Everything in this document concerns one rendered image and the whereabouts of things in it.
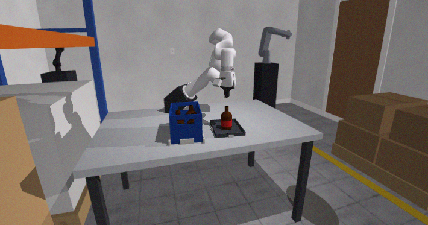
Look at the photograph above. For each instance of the dark blue crate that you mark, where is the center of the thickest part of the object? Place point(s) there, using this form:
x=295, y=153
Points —
x=185, y=131

